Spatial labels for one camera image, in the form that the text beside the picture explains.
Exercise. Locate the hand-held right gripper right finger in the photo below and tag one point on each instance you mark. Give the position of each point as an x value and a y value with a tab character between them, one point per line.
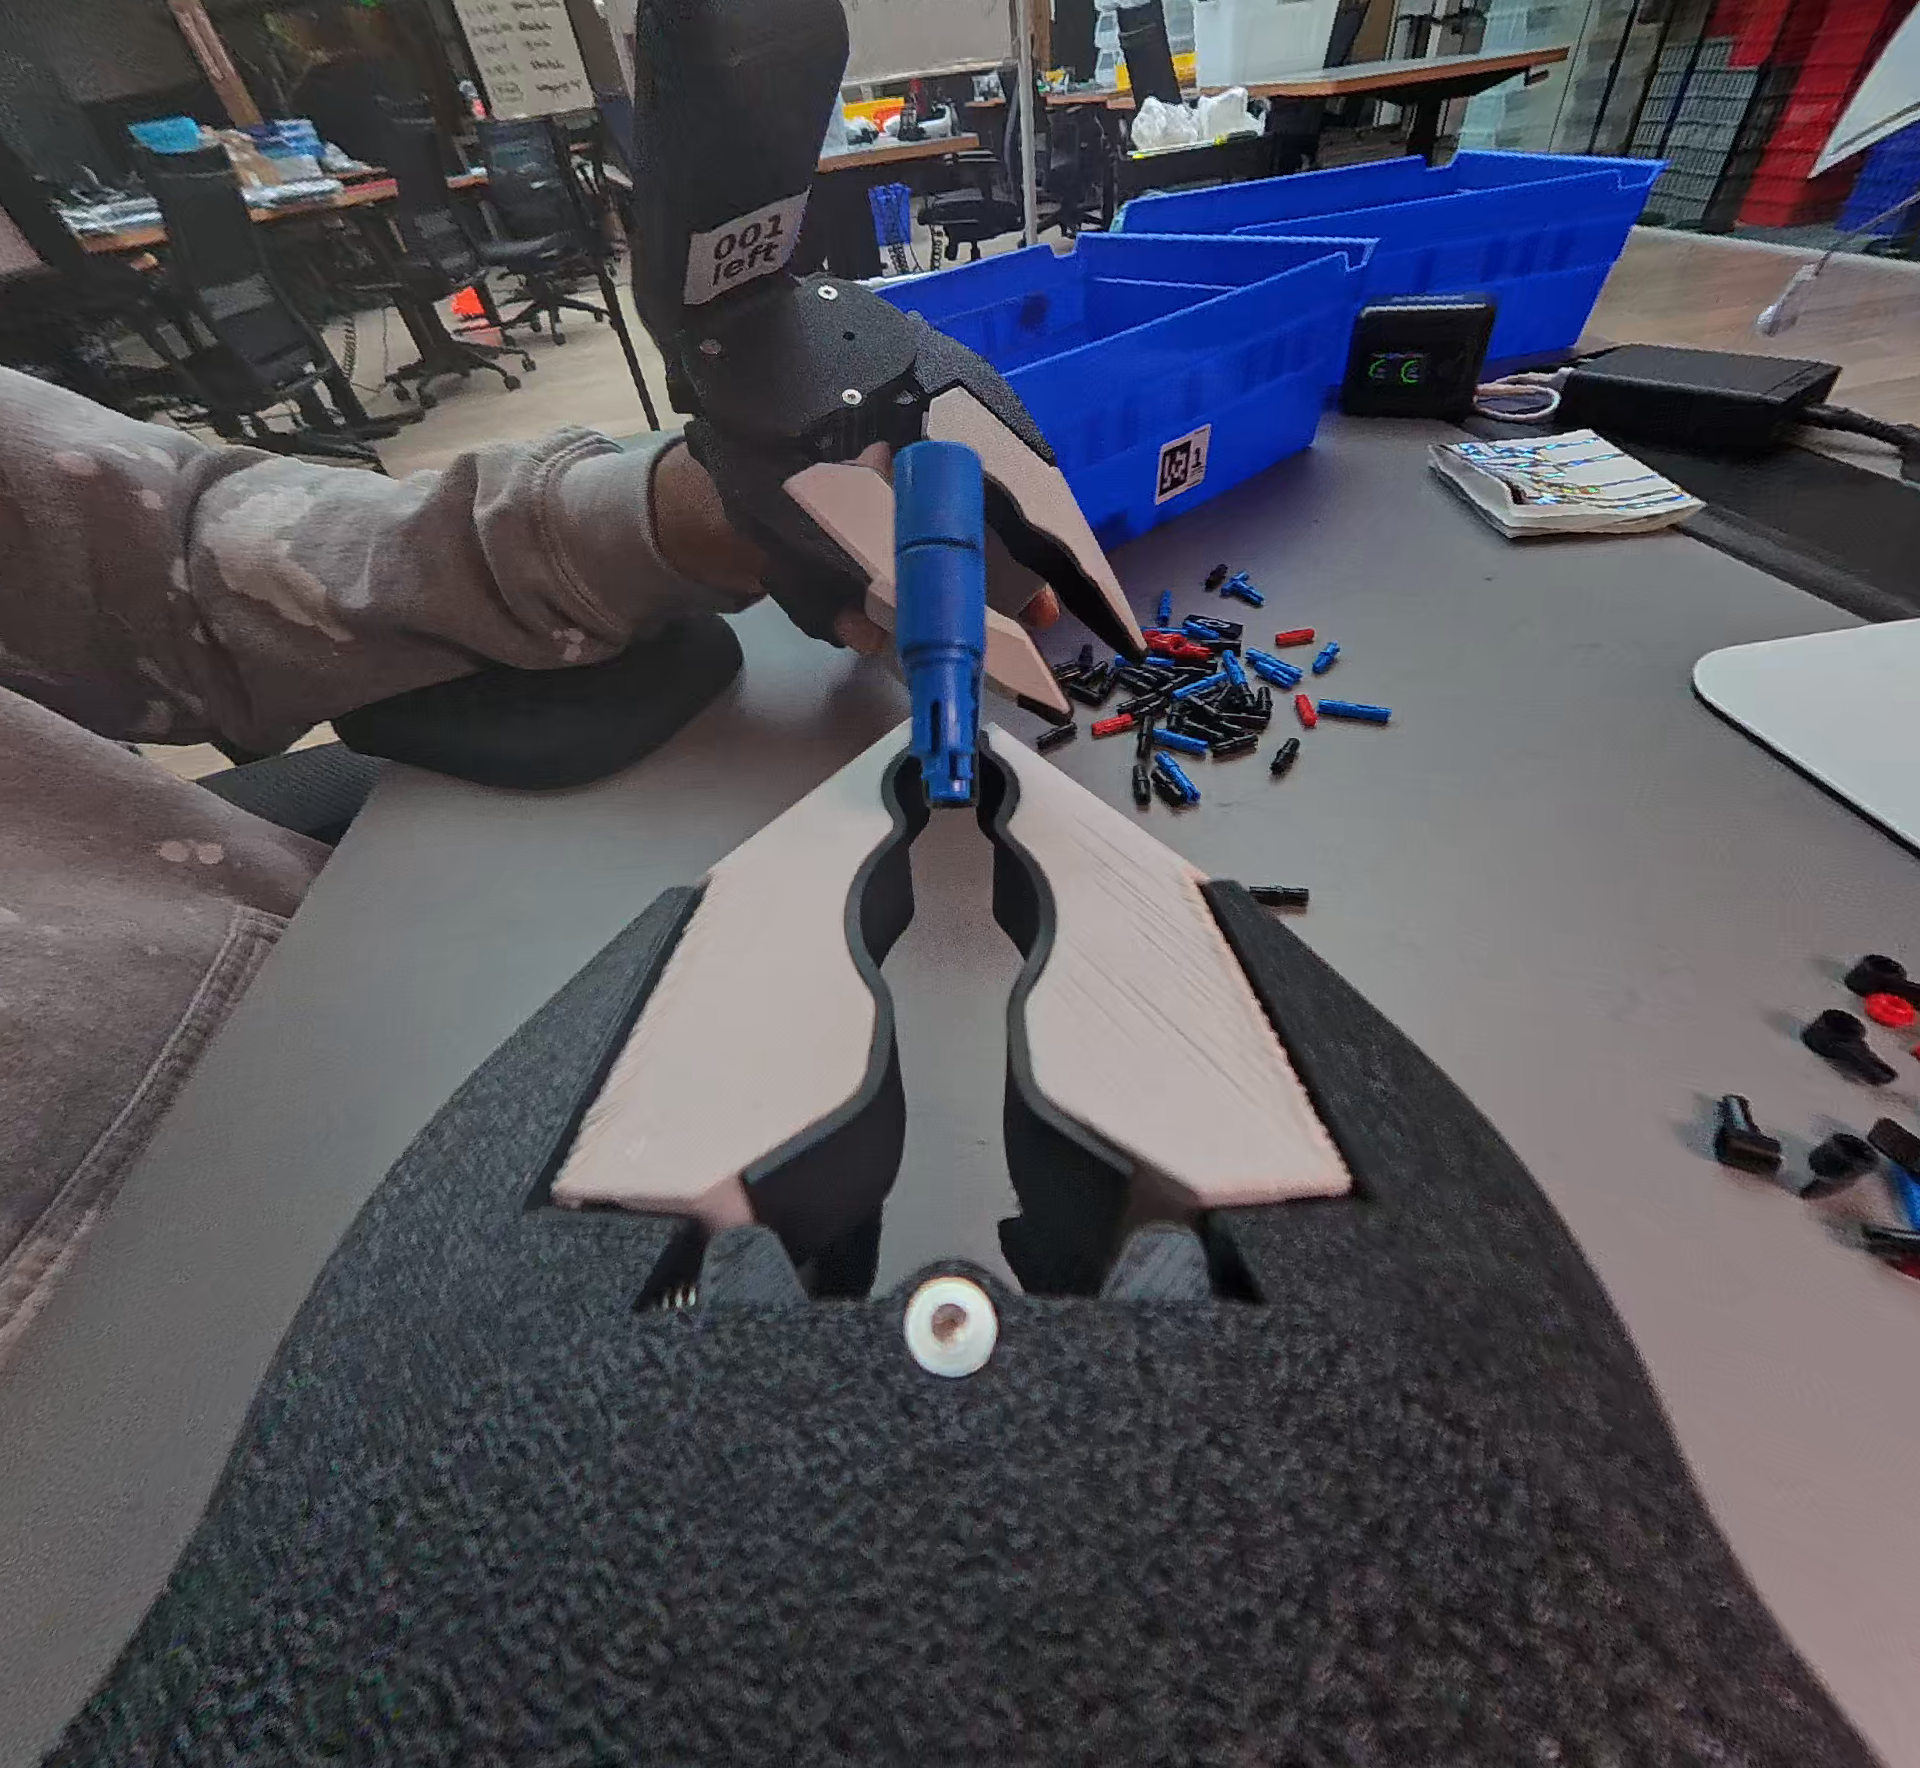
1169	1048

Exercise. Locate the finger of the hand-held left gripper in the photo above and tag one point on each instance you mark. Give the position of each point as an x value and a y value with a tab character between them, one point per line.
848	524
1034	486

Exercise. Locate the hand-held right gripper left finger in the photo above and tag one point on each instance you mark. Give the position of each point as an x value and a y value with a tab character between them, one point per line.
718	1048

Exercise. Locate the blue cylindrical toy part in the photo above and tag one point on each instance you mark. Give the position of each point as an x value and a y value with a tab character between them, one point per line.
936	569

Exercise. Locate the pile of small toy pins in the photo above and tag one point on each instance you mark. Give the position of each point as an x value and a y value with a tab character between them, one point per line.
1221	712

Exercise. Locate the person's left forearm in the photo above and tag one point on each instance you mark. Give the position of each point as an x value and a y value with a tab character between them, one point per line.
300	569

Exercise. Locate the grey desk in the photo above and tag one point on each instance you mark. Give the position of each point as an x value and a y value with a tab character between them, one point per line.
1500	974

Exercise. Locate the cluttered office desk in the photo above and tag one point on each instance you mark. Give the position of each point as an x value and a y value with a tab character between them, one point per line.
224	201

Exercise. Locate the long wooden-top office desk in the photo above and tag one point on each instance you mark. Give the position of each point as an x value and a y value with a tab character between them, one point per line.
1410	75

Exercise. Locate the person's left hand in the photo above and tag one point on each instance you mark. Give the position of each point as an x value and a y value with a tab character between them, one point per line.
704	516

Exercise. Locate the blue plastic bin white tag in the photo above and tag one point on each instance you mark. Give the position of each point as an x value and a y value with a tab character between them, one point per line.
1169	359

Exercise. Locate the black office chair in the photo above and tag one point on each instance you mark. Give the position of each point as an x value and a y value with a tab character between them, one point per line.
224	285
433	267
532	194

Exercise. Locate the flip chart sheet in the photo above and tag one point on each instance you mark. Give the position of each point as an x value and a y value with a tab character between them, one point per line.
510	8

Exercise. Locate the orange floor marker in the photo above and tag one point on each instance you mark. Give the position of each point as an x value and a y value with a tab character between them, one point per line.
465	303

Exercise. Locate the white plastic bags bundle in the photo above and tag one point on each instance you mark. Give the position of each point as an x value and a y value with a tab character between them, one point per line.
1193	119

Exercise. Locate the black charger box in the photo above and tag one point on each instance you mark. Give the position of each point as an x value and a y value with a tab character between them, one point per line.
1418	359

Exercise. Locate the stack of clear plastic boxes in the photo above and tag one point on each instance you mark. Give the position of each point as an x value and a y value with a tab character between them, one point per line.
1147	8

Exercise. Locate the holographic sticker sheet pad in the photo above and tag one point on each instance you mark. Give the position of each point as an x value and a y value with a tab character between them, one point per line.
1560	486

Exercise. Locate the white plastic storage box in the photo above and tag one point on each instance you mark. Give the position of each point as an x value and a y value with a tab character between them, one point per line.
1274	8

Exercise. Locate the person's torso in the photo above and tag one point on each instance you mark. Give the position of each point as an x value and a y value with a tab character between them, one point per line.
103	988

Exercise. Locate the black power adapter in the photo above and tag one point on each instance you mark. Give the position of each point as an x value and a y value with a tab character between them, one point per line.
1694	396

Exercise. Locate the pile of mixed coloured bricks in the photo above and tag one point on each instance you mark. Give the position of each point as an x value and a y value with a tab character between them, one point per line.
1846	1043

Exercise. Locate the rack of red blue bins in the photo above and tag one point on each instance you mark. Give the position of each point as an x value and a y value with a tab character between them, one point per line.
1801	75

